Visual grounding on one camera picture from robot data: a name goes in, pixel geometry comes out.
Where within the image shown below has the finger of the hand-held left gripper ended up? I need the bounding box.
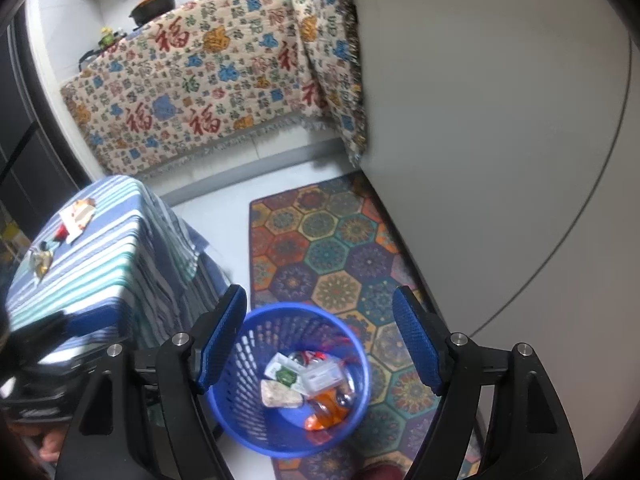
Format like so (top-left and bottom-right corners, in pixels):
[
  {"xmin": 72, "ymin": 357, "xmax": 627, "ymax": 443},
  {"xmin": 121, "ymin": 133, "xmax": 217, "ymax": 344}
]
[
  {"xmin": 22, "ymin": 351, "xmax": 111, "ymax": 376},
  {"xmin": 12, "ymin": 308, "xmax": 132, "ymax": 361}
]

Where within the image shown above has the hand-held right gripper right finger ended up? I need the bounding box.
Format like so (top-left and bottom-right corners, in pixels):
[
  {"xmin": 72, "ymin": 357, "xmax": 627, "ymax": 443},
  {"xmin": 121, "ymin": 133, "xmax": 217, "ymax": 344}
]
[{"xmin": 391, "ymin": 285, "xmax": 585, "ymax": 480}]

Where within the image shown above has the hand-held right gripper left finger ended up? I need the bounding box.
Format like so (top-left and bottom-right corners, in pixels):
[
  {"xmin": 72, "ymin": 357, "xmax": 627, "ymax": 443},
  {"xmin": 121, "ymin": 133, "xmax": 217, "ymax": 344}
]
[{"xmin": 54, "ymin": 284, "xmax": 248, "ymax": 480}]

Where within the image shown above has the green white milk carton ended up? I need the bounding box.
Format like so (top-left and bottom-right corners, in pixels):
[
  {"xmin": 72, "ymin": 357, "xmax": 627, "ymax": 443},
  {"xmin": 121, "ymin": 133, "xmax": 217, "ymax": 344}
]
[{"xmin": 264, "ymin": 352, "xmax": 307, "ymax": 392}]

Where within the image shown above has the blue plastic basket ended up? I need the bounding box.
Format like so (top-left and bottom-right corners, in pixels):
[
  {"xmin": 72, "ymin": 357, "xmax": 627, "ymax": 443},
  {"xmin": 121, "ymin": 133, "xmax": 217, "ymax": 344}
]
[{"xmin": 205, "ymin": 304, "xmax": 372, "ymax": 458}]

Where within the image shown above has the floral tissue pack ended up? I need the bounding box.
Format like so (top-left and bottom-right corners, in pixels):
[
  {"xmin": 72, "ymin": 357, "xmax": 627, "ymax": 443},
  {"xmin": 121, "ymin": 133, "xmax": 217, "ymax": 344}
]
[{"xmin": 260, "ymin": 379, "xmax": 304, "ymax": 409}]

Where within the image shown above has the small white box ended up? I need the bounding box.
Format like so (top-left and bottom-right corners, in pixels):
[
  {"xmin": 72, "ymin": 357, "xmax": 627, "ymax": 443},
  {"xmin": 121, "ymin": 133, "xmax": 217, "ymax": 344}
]
[{"xmin": 302, "ymin": 360, "xmax": 347, "ymax": 393}]

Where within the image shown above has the orange snack bag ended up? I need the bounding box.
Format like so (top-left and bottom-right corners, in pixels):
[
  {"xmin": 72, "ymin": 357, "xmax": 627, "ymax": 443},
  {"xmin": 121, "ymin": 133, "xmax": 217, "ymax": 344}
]
[{"xmin": 304, "ymin": 390, "xmax": 353, "ymax": 432}]

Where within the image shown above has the person's left hand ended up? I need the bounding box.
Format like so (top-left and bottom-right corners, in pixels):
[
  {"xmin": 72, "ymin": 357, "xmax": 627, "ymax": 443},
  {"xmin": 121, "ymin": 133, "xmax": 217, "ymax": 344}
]
[{"xmin": 10, "ymin": 422, "xmax": 67, "ymax": 463}]

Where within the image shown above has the blue striped tablecloth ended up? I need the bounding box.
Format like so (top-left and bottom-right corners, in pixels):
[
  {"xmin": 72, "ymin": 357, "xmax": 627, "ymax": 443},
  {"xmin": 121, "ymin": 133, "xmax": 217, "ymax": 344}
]
[{"xmin": 5, "ymin": 175, "xmax": 231, "ymax": 361}]

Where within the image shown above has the gold candy wrapper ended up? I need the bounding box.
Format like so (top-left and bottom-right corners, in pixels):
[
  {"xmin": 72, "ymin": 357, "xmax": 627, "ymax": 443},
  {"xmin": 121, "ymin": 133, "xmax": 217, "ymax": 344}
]
[{"xmin": 29, "ymin": 249, "xmax": 55, "ymax": 278}]

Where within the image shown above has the beige wrapper with red label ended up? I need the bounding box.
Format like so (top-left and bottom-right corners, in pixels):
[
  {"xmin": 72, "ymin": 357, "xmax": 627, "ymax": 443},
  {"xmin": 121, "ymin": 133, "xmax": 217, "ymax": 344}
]
[{"xmin": 59, "ymin": 199, "xmax": 97, "ymax": 245}]

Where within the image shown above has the yellow box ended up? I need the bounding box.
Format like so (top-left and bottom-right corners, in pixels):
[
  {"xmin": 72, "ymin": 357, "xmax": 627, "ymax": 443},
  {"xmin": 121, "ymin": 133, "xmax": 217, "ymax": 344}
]
[{"xmin": 0, "ymin": 225, "xmax": 28, "ymax": 252}]

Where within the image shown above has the colourful patterned rug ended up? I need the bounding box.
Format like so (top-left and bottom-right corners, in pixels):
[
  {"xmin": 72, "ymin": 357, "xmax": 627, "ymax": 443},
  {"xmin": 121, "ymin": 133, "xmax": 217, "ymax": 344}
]
[{"xmin": 249, "ymin": 170, "xmax": 483, "ymax": 480}]

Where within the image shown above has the dark refrigerator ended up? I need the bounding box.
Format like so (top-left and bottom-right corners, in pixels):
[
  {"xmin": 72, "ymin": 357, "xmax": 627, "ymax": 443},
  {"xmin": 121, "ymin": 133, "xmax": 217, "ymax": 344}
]
[{"xmin": 0, "ymin": 25, "xmax": 96, "ymax": 261}]

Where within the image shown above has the printed blanket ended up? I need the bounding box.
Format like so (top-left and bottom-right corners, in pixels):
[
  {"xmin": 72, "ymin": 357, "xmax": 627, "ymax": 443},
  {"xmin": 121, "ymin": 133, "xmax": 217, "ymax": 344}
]
[{"xmin": 60, "ymin": 0, "xmax": 368, "ymax": 181}]

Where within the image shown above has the black pot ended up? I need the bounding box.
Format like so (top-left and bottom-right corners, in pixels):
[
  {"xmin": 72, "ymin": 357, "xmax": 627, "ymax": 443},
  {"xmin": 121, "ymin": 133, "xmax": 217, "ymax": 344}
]
[{"xmin": 129, "ymin": 0, "xmax": 179, "ymax": 27}]

